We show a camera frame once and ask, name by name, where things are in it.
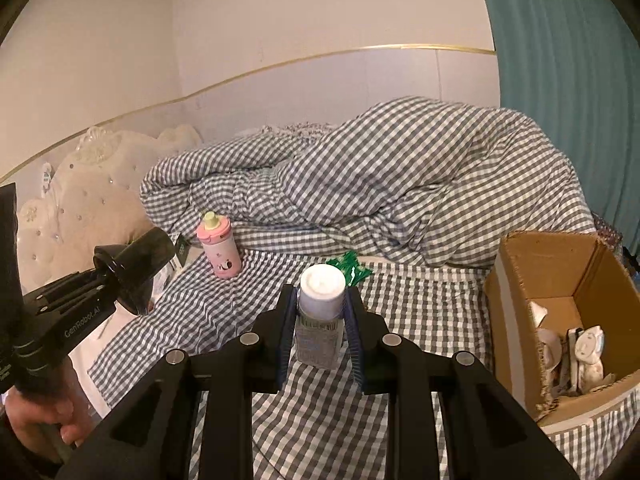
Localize grey checked bed sheet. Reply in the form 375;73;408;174
86;246;640;480

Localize grey checked duvet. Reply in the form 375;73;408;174
140;96;594;268

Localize brown cardboard box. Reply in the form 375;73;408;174
485;232;639;434

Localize white tape roll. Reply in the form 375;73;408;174
529;301;563;370

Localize teal curtain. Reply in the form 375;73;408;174
485;0;639;250

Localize white tube with label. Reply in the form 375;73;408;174
295;263;346;370

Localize white bunny plush toy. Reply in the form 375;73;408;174
567;325;616;394

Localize person's left hand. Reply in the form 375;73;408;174
6;363;96;463

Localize pink baby bottle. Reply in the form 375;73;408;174
196;211;242;278

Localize green snack packet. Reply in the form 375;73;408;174
326;250;373;287

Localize black glossy bottle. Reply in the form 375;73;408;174
93;228;175;315

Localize small dark green box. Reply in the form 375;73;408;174
171;234;190;269

